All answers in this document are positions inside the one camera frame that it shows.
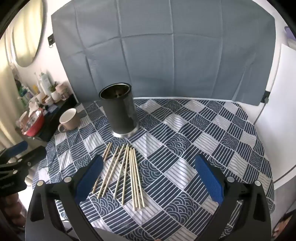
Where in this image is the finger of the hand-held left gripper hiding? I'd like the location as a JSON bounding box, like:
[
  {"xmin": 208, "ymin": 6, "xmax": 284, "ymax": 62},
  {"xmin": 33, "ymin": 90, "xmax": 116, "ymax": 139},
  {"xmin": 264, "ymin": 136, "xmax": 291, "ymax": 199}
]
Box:
[
  {"xmin": 0, "ymin": 141, "xmax": 28, "ymax": 163},
  {"xmin": 14, "ymin": 146, "xmax": 47, "ymax": 176}
]

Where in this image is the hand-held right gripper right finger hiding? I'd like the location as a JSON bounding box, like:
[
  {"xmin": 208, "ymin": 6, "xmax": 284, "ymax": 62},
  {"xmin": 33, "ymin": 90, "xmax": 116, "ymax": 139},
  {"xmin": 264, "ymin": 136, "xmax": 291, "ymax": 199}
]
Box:
[{"xmin": 194, "ymin": 154, "xmax": 272, "ymax": 241}]

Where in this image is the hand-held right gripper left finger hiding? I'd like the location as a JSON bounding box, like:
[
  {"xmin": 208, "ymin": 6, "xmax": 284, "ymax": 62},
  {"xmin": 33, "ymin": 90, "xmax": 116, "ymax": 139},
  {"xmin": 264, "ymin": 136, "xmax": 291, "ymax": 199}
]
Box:
[{"xmin": 25, "ymin": 154, "xmax": 104, "ymax": 241}]

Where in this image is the row of wooden chopsticks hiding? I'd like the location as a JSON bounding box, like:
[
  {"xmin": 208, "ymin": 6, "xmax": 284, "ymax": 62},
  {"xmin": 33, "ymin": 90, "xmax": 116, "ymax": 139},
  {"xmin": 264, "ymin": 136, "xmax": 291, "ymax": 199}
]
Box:
[{"xmin": 91, "ymin": 142, "xmax": 146, "ymax": 211}]

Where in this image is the round metal bowl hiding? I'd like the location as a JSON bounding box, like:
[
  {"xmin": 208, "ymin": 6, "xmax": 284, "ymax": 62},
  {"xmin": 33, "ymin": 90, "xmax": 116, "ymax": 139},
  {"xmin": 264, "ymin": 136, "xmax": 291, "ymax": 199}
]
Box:
[{"xmin": 99, "ymin": 82, "xmax": 139, "ymax": 138}]

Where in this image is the person's left hand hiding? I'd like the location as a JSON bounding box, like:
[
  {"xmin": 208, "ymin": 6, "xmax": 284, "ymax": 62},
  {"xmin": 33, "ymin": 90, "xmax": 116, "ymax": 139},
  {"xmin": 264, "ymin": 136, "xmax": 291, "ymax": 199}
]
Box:
[{"xmin": 5, "ymin": 191, "xmax": 26, "ymax": 226}]

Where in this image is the red pot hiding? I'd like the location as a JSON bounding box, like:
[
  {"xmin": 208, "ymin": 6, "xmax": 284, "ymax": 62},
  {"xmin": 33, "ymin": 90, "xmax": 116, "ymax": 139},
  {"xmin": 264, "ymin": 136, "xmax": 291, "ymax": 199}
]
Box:
[{"xmin": 23, "ymin": 108, "xmax": 45, "ymax": 137}]

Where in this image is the black side shelf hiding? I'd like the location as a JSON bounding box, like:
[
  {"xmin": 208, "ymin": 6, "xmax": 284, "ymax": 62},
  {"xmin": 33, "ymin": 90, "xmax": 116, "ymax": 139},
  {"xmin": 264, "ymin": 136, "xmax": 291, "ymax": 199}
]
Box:
[{"xmin": 32, "ymin": 94, "xmax": 79, "ymax": 142}]

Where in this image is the beige curtain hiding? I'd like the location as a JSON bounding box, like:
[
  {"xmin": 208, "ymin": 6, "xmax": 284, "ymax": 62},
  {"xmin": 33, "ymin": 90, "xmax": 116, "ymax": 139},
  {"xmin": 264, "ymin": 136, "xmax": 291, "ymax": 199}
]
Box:
[{"xmin": 0, "ymin": 30, "xmax": 26, "ymax": 149}]

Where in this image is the beige ceramic mug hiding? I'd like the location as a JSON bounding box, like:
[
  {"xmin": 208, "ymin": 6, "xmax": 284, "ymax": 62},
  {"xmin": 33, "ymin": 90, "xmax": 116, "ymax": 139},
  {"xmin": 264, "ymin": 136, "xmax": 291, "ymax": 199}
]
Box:
[{"xmin": 57, "ymin": 108, "xmax": 81, "ymax": 133}]

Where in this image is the blue white patterned tablecloth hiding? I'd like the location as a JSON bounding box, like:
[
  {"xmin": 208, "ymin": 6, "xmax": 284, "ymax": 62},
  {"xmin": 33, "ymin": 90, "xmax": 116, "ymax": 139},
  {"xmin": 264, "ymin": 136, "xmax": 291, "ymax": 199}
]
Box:
[{"xmin": 31, "ymin": 96, "xmax": 275, "ymax": 241}]

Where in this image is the white potted succulent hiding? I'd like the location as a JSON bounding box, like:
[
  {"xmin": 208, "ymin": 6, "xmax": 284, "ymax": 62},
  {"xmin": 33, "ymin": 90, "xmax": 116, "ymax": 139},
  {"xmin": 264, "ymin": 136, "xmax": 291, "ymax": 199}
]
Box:
[{"xmin": 50, "ymin": 85, "xmax": 61, "ymax": 102}]

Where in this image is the pale green bottle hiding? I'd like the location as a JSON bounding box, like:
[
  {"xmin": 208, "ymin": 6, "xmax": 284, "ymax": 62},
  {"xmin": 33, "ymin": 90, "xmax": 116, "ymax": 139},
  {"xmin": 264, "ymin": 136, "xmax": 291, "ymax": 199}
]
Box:
[{"xmin": 39, "ymin": 72, "xmax": 51, "ymax": 95}]

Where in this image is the pink lidded jar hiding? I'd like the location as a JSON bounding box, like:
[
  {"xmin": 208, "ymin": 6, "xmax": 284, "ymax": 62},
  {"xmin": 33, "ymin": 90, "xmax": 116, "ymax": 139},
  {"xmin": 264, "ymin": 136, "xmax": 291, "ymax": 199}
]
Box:
[{"xmin": 55, "ymin": 83, "xmax": 68, "ymax": 95}]

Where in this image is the white board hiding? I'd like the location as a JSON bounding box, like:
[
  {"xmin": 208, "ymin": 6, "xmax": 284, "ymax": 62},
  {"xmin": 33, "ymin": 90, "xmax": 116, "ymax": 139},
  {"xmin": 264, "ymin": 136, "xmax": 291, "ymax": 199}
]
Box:
[{"xmin": 254, "ymin": 43, "xmax": 296, "ymax": 188}]

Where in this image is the grey cloth backdrop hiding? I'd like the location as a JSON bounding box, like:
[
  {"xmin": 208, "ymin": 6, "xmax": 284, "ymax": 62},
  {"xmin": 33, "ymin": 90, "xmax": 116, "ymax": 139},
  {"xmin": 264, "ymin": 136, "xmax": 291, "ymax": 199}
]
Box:
[{"xmin": 50, "ymin": 0, "xmax": 284, "ymax": 107}]

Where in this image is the grey cable with plug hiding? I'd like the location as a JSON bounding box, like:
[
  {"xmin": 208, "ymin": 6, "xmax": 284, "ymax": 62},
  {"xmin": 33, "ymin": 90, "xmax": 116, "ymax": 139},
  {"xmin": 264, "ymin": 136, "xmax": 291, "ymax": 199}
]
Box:
[{"xmin": 254, "ymin": 91, "xmax": 271, "ymax": 126}]

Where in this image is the round wall mirror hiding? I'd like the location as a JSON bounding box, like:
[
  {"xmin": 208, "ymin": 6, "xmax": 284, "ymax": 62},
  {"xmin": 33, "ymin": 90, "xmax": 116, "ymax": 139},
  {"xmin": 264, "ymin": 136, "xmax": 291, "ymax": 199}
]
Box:
[{"xmin": 11, "ymin": 0, "xmax": 47, "ymax": 68}]

